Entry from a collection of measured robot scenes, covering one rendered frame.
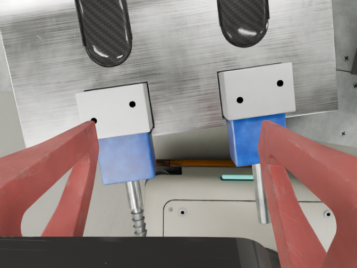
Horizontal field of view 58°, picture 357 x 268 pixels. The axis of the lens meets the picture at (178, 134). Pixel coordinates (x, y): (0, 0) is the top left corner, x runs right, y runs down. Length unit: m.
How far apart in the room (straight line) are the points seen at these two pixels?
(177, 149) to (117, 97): 0.91
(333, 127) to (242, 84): 0.14
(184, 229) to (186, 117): 0.69
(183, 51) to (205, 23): 0.03
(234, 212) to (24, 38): 0.75
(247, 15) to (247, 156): 0.11
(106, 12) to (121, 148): 0.11
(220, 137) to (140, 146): 0.90
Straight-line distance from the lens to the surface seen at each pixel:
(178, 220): 0.92
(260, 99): 0.24
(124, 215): 1.23
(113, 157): 0.26
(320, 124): 0.35
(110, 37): 0.28
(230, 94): 0.24
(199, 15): 0.27
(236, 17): 0.28
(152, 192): 0.90
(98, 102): 0.24
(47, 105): 0.28
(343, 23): 0.36
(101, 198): 1.23
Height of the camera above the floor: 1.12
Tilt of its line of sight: 81 degrees down
